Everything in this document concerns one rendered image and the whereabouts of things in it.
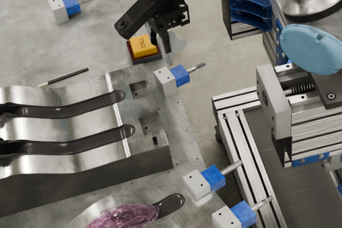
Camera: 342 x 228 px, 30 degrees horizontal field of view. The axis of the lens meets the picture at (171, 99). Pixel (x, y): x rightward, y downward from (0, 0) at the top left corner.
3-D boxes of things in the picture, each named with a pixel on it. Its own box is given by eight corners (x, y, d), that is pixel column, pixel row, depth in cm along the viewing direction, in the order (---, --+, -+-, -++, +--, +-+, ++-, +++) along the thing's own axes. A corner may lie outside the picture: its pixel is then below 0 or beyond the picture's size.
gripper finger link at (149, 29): (173, 37, 155) (174, 18, 146) (151, 48, 153) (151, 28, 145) (167, 28, 156) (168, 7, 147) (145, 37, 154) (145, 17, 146)
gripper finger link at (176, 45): (194, 61, 147) (184, 26, 143) (171, 72, 146) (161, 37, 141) (188, 56, 150) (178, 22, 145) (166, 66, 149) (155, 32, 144)
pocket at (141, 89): (149, 89, 153) (147, 79, 151) (154, 105, 150) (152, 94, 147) (131, 94, 153) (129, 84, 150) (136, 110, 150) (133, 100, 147)
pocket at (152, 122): (160, 122, 146) (158, 112, 144) (166, 140, 143) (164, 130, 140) (141, 127, 146) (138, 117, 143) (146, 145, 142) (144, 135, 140)
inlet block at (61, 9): (95, -2, 187) (91, -16, 183) (100, 8, 183) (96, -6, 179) (53, 14, 184) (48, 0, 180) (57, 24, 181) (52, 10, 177)
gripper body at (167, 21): (191, 25, 144) (186, -17, 134) (157, 40, 142) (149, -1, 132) (175, 6, 148) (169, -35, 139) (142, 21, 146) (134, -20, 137)
